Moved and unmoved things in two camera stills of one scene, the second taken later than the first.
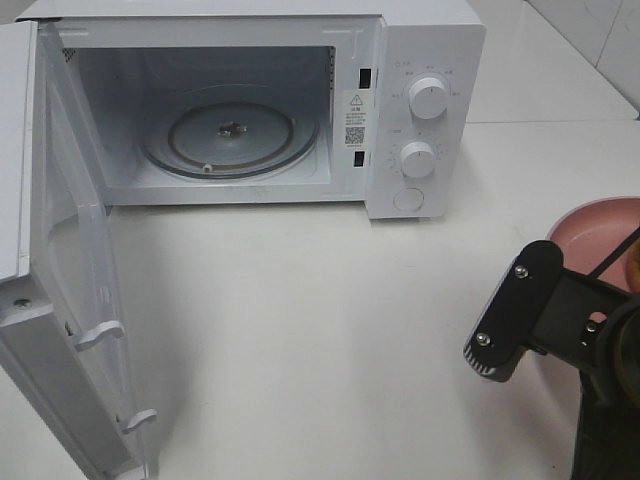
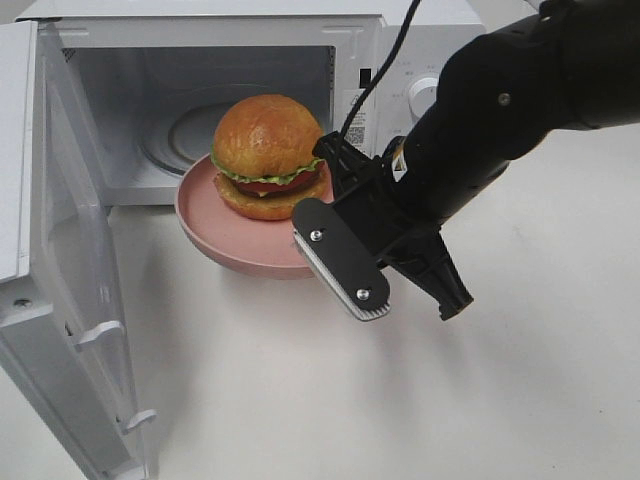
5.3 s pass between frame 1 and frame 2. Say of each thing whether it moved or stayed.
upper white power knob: stayed
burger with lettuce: moved
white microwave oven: stayed
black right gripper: moved
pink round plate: moved
